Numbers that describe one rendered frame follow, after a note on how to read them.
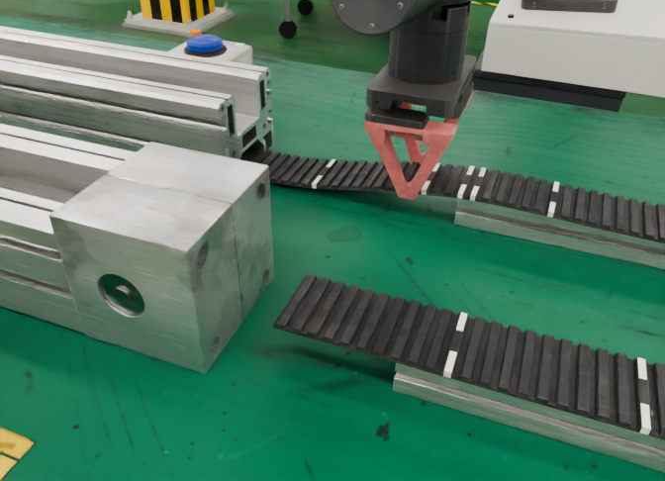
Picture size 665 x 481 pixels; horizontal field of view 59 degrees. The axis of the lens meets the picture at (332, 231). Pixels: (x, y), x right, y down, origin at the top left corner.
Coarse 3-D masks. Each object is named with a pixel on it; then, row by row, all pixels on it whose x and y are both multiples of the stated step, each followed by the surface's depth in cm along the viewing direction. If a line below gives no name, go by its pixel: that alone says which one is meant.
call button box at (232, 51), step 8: (176, 48) 67; (184, 48) 66; (224, 48) 67; (232, 48) 68; (240, 48) 68; (248, 48) 68; (200, 56) 65; (208, 56) 65; (216, 56) 65; (224, 56) 65; (232, 56) 66; (240, 56) 67; (248, 56) 69
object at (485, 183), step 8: (480, 176) 50; (488, 176) 50; (496, 176) 50; (472, 184) 49; (480, 184) 49; (488, 184) 49; (496, 184) 49; (472, 192) 48; (480, 192) 48; (488, 192) 48; (472, 200) 47; (480, 200) 47; (488, 200) 47
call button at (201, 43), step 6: (198, 36) 67; (204, 36) 67; (210, 36) 67; (216, 36) 67; (186, 42) 66; (192, 42) 65; (198, 42) 65; (204, 42) 65; (210, 42) 65; (216, 42) 66; (222, 42) 66; (192, 48) 65; (198, 48) 65; (204, 48) 65; (210, 48) 65; (216, 48) 66
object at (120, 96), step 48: (0, 48) 63; (48, 48) 61; (96, 48) 59; (144, 48) 60; (0, 96) 57; (48, 96) 56; (96, 96) 53; (144, 96) 51; (192, 96) 50; (240, 96) 56; (144, 144) 54; (192, 144) 52; (240, 144) 54
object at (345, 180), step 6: (354, 162) 55; (360, 162) 55; (366, 162) 55; (348, 168) 54; (354, 168) 55; (360, 168) 54; (342, 174) 53; (348, 174) 54; (354, 174) 53; (336, 180) 52; (342, 180) 53; (348, 180) 52; (354, 180) 52; (336, 186) 52; (342, 186) 52; (348, 186) 51
